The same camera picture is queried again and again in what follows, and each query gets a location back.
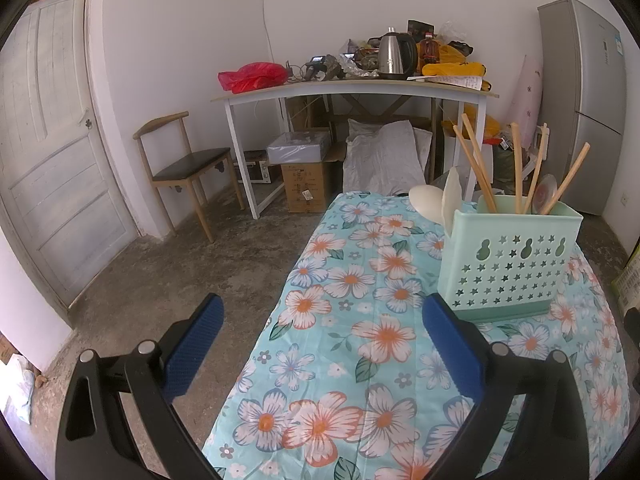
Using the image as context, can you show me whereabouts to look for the white soup spoon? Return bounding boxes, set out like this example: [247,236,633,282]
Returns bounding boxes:
[441,166,465,238]

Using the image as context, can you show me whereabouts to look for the white ladle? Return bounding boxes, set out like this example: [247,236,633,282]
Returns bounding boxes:
[409,184,447,222]

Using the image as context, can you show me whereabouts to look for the orange plastic bag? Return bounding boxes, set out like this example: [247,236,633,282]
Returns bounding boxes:
[462,104,501,142]

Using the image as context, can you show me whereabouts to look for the white desk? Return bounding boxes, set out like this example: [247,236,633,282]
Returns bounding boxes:
[210,77,501,221]

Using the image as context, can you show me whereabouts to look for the yellow-green rice bag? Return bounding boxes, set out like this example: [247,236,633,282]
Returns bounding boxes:
[612,247,640,316]

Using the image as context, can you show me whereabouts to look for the floral blanket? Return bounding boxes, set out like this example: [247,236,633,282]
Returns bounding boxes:
[200,191,631,480]

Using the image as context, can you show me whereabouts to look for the steel electric kettle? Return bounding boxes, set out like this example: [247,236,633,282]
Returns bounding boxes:
[376,27,418,80]

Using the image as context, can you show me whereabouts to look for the yellow bag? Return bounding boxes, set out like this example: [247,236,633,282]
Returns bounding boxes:
[421,45,487,78]

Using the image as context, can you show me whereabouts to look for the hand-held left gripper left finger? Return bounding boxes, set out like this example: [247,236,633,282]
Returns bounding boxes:
[55,292,224,480]

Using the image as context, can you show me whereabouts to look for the metal spoon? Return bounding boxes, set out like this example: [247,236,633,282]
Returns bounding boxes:
[531,174,560,215]

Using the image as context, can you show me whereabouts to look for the brown cardboard box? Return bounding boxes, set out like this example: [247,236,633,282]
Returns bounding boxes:
[285,95,333,133]

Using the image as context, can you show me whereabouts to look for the wall cable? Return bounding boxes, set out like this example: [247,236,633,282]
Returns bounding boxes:
[255,0,277,66]

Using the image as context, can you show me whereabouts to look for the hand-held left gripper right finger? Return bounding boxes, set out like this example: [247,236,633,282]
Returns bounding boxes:
[422,292,591,480]

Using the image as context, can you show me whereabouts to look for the paper sheets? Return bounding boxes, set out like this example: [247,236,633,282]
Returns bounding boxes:
[407,75,496,93]

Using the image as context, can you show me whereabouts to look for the red plastic bag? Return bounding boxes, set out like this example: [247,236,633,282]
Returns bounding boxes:
[217,62,288,95]

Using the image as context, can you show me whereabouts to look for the white plastic-wrapped box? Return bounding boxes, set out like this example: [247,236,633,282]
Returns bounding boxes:
[266,131,332,165]

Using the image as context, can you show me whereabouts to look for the white door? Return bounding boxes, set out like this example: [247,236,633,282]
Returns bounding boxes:
[0,0,141,311]

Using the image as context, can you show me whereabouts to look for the grey refrigerator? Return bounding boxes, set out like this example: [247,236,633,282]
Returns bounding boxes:
[537,0,628,217]

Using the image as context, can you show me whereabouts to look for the dark electronics clutter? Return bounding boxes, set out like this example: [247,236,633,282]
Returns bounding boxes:
[286,52,378,82]

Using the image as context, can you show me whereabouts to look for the mint green utensil holder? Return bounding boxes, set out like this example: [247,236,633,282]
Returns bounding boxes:
[437,194,585,325]

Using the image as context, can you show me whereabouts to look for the white plastic bag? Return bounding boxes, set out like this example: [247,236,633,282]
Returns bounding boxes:
[0,352,36,426]

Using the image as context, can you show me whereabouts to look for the wooden chair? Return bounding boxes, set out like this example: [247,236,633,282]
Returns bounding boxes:
[132,111,246,243]

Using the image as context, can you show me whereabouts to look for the dark green bag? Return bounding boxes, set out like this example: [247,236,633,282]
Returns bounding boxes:
[492,137,533,183]

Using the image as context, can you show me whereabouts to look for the brown drink bottle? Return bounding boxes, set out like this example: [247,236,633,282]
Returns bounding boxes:
[419,32,442,63]

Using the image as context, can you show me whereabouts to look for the small white appliance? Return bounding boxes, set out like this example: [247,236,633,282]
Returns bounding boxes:
[232,150,273,185]

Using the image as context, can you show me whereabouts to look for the white sack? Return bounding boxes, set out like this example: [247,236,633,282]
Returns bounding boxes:
[342,119,433,196]

